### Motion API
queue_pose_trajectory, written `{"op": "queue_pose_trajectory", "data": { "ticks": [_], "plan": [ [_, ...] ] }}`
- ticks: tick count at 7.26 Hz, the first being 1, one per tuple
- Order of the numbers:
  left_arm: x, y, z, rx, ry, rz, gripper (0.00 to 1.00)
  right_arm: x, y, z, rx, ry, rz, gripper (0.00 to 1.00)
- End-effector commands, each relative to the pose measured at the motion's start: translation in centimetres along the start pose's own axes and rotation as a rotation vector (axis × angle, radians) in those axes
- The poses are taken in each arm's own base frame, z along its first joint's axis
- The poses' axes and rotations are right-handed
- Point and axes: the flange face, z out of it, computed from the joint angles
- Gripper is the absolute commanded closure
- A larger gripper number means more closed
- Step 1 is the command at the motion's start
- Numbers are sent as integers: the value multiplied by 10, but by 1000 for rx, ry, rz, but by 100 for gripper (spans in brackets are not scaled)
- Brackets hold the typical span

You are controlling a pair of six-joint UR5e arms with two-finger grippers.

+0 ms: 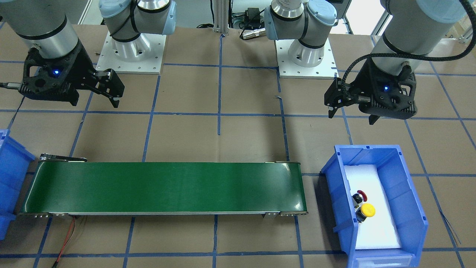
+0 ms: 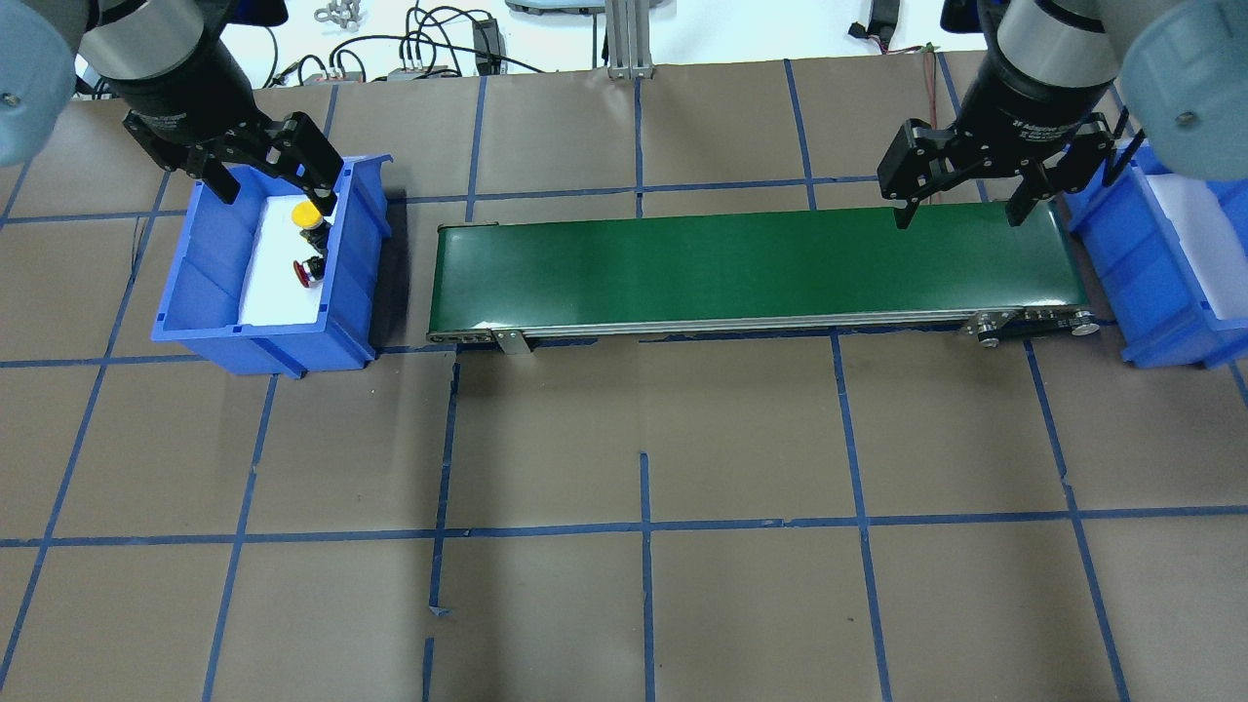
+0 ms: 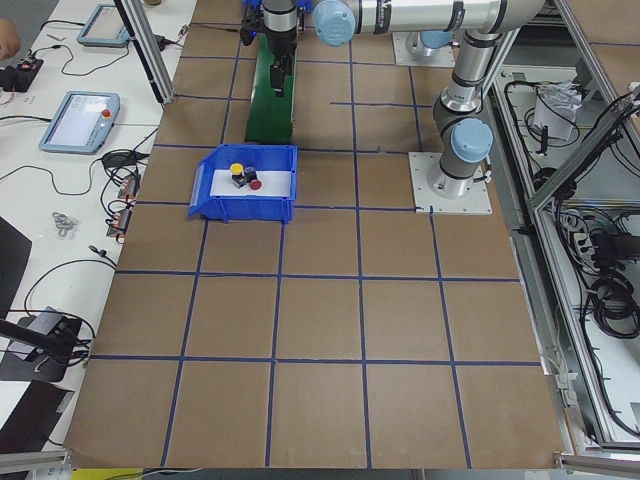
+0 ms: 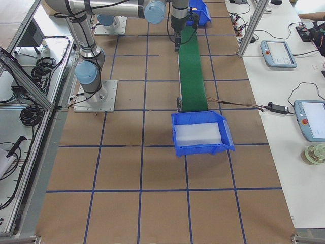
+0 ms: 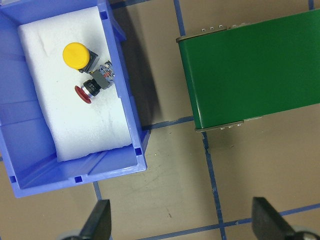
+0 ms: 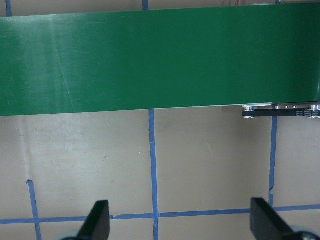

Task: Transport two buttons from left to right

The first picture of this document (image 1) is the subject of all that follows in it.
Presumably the blue destination bin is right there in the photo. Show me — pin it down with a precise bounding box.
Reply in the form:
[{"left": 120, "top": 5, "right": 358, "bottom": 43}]
[{"left": 0, "top": 129, "right": 35, "bottom": 240}]

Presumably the red black wire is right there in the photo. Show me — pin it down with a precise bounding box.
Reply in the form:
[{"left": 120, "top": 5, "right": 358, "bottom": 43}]
[{"left": 53, "top": 215, "right": 76, "bottom": 268}]

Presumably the green conveyor belt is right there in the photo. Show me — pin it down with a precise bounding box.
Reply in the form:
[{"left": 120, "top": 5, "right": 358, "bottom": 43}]
[{"left": 20, "top": 161, "right": 308, "bottom": 216}]

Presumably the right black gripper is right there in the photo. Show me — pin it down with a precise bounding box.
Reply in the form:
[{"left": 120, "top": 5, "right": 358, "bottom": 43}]
[{"left": 19, "top": 41, "right": 125, "bottom": 108}]

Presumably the red push button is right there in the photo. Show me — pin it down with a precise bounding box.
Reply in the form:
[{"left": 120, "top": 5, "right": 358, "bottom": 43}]
[{"left": 352, "top": 190, "right": 367, "bottom": 209}]

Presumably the black power adapter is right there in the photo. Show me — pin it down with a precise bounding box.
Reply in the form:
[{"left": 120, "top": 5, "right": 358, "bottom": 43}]
[{"left": 245, "top": 7, "right": 260, "bottom": 28}]

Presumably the white foam pad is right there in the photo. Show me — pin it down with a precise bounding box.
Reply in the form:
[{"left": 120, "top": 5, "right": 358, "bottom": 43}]
[{"left": 344, "top": 165, "right": 401, "bottom": 250}]

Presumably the blue bin with buttons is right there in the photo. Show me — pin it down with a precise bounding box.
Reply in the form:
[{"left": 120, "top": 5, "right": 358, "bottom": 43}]
[{"left": 322, "top": 145, "right": 428, "bottom": 268}]

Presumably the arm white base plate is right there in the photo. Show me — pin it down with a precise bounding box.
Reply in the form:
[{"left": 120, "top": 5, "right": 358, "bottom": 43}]
[
  {"left": 275, "top": 39, "right": 339, "bottom": 79},
  {"left": 96, "top": 33, "right": 167, "bottom": 74}
]

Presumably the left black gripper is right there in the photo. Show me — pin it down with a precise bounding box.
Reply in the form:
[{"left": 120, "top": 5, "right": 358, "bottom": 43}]
[{"left": 324, "top": 60, "right": 418, "bottom": 125}]

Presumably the yellow push button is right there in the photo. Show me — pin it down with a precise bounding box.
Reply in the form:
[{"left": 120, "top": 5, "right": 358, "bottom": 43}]
[{"left": 355, "top": 202, "right": 376, "bottom": 223}]

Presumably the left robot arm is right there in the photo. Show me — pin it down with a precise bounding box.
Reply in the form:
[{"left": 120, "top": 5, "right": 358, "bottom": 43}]
[{"left": 264, "top": 0, "right": 475, "bottom": 124}]

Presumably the aluminium profile post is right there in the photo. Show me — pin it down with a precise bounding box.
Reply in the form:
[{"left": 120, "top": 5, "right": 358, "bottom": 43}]
[{"left": 211, "top": 0, "right": 231, "bottom": 35}]

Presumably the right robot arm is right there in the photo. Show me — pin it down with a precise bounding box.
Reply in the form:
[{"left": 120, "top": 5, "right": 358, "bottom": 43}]
[{"left": 1, "top": 0, "right": 177, "bottom": 108}]

